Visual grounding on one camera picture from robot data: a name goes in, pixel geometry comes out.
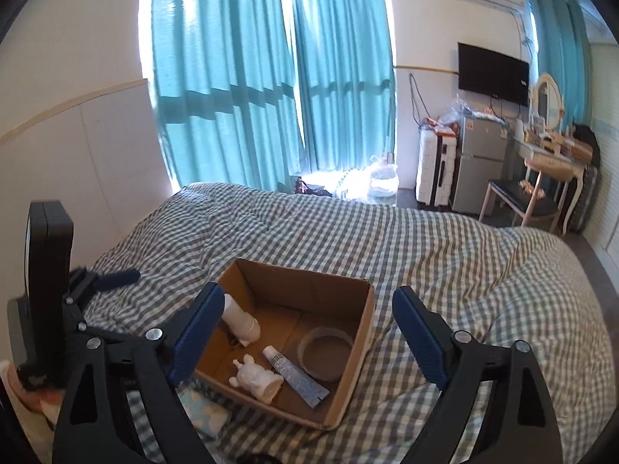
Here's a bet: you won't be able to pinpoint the wide teal curtain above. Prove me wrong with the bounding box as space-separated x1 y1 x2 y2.
151 0 306 193

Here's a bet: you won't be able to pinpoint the grey mini fridge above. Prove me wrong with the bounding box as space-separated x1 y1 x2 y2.
450 115 516 214

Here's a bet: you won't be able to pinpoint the orange and white box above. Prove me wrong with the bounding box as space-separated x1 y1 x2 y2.
420 117 458 136

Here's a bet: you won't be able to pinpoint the dark cloth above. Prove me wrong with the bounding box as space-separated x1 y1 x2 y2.
292 179 334 197

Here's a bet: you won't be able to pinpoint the black bag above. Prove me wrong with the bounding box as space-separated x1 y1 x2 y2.
573 125 600 165

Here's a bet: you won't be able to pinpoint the white and blue tube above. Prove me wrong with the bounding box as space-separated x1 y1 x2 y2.
262 345 331 409

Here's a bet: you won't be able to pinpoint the narrow teal curtain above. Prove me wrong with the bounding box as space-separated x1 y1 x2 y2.
525 0 593 129

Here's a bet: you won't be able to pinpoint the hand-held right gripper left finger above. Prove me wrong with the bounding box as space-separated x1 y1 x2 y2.
52 281 226 464

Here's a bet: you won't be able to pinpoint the white suitcase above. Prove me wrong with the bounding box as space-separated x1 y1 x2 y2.
416 128 458 211

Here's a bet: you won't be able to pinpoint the checked blanket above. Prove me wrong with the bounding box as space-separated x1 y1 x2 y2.
63 181 615 464

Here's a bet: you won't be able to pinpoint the white oval mirror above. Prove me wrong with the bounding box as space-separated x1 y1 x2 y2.
531 73 564 131

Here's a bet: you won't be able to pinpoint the chair with dark seat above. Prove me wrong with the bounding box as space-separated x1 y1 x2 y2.
479 171 562 233

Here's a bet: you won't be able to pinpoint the white plastic bottle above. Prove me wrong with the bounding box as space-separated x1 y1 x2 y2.
221 294 262 347

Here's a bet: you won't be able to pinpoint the clear plastic bags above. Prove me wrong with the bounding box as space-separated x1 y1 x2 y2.
438 98 506 129

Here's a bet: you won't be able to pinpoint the wall cable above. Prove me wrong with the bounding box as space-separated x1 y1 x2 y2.
409 73 429 129

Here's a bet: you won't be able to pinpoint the clear water jug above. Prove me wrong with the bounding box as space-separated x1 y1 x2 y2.
369 154 400 199

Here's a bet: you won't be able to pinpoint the white toy figurine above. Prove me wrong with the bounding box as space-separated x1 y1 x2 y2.
231 354 284 404

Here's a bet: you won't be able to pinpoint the black wall television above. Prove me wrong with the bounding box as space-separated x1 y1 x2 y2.
457 43 530 107

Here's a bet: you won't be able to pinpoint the dark suitcase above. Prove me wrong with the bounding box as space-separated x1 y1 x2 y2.
568 164 598 233

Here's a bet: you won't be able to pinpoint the blue patterned tissue packet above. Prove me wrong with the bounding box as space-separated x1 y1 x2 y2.
176 382 230 440

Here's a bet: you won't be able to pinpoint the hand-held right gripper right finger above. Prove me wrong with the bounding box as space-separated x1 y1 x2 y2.
392 286 564 464

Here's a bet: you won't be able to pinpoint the white dressing table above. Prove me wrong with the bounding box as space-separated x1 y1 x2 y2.
513 135 588 235

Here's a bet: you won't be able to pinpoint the brown cardboard box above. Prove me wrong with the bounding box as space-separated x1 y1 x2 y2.
191 258 375 431

